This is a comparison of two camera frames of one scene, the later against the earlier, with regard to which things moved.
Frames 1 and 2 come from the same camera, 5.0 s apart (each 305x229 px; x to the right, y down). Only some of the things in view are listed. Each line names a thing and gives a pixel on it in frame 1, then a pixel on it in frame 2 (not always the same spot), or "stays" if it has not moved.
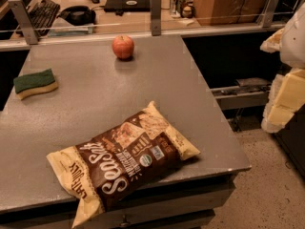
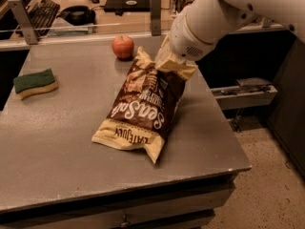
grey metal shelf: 248,93 stays
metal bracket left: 25,21 stays
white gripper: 294,40 to 185,40
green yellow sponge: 28,84 stays
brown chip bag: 103,169 to 144,107
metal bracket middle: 155,13 stays
